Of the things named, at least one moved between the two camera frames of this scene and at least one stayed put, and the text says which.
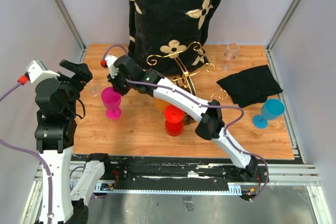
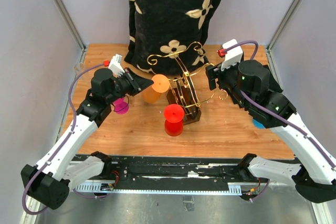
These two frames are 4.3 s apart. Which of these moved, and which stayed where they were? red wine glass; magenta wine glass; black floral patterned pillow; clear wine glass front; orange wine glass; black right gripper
Moved: clear wine glass front; black right gripper; magenta wine glass; orange wine glass
Stayed: black floral patterned pillow; red wine glass
